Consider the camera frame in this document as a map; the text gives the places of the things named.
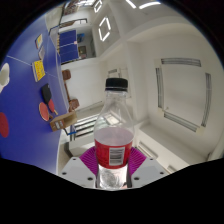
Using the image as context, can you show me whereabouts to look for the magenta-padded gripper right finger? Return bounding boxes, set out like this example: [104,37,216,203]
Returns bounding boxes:
[127,147,169,189]

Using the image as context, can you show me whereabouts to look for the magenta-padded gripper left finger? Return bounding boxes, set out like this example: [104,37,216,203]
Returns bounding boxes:
[59,147,99,189]

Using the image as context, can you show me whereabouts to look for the ceiling lights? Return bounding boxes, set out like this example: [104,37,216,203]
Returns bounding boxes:
[63,0,213,133]

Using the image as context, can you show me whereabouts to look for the folded blue table tennis tables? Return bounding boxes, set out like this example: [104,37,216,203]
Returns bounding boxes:
[58,29,80,64]

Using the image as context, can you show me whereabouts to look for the yellow book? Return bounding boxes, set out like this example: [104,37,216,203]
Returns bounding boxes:
[32,59,46,83]

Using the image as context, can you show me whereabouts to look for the brown chair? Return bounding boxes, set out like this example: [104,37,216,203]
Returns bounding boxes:
[68,98,80,112]
[61,69,72,81]

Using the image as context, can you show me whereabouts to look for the grey booklet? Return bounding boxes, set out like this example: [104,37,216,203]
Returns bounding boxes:
[38,45,46,61]

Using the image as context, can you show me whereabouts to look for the clear bottle with red label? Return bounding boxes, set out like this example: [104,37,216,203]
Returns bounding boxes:
[93,77,135,191]

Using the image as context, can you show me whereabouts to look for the small yellow and blue booklet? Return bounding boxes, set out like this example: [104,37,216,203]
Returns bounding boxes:
[35,33,44,50]

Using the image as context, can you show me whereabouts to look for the black table tennis paddle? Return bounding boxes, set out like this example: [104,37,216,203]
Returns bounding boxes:
[40,83,54,105]

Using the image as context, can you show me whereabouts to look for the tall black-framed window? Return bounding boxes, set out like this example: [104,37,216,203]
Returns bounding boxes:
[70,113,103,138]

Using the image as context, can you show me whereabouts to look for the table tennis net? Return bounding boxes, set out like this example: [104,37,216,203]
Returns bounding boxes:
[64,127,78,137]

